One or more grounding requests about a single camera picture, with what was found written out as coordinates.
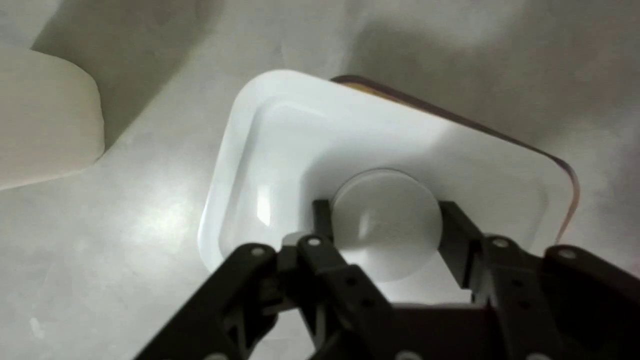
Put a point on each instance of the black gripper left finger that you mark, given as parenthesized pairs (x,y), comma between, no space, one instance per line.
(321,301)

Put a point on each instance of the white rectangular container lid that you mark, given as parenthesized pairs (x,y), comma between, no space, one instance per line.
(287,147)

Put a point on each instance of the white paper towel roll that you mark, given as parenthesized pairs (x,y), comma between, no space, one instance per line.
(40,120)

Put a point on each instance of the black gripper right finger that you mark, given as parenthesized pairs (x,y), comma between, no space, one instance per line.
(546,292)

